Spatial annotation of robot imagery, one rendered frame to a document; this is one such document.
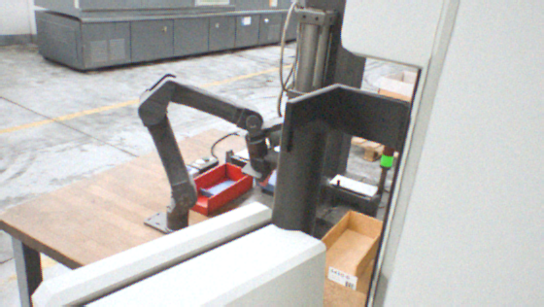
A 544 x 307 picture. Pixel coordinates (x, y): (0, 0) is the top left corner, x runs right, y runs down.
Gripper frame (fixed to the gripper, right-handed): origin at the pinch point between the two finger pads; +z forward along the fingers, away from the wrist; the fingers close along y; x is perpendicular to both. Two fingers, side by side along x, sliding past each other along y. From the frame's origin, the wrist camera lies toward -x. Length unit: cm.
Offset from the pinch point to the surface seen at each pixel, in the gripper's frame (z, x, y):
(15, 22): 209, 623, 249
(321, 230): 9.0, -19.9, -2.0
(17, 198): 116, 207, -3
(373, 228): 10.6, -32.8, 6.5
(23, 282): 13, 51, -55
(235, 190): 9.4, 12.1, -0.3
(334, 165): 21.4, -7.1, 33.4
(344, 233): 12.6, -25.4, 2.3
